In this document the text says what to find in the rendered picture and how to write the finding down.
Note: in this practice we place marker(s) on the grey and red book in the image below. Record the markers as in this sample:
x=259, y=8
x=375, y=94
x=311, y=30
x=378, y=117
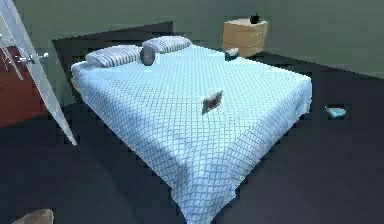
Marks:
x=212, y=101

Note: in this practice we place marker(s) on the tan rounded object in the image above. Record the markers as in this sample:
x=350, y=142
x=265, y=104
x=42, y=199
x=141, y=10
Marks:
x=36, y=217

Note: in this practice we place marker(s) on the bed with pale blue quilt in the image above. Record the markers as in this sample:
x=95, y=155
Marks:
x=186, y=110

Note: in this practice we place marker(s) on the small black round object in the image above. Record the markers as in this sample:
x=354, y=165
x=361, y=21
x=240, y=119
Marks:
x=254, y=18

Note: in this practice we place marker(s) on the dark grey ball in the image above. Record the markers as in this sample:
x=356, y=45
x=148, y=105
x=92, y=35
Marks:
x=147, y=56

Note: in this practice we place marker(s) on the striped grey pillow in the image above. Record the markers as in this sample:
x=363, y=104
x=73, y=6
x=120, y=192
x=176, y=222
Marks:
x=167, y=43
x=113, y=55

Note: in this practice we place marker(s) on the small blue object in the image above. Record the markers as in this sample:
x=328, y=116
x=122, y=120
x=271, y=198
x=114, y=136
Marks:
x=335, y=112

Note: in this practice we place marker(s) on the light wooden chest of drawers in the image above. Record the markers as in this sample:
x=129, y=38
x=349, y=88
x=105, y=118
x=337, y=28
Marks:
x=245, y=37

